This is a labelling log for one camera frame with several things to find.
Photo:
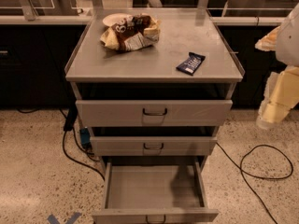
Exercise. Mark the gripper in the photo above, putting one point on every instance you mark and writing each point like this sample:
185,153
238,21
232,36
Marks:
290,44

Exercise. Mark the grey bottom drawer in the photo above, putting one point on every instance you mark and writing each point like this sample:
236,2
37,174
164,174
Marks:
154,192

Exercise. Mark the grey drawer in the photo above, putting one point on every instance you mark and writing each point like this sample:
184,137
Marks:
137,113
153,146
154,192

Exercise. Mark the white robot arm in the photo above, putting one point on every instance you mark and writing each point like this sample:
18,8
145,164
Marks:
284,40

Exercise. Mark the grey metal drawer cabinet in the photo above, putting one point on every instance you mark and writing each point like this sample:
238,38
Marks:
98,73

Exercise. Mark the grey middle drawer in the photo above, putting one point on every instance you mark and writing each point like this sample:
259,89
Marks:
153,146

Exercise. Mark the grey top drawer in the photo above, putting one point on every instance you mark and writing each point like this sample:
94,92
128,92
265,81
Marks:
137,113

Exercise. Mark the dark blue snack bar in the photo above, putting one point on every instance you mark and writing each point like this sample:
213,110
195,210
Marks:
191,64

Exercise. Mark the crumpled brown chip bag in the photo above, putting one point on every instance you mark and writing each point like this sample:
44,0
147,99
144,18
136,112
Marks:
131,33

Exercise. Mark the blue power adapter box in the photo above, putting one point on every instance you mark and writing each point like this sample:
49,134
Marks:
84,137

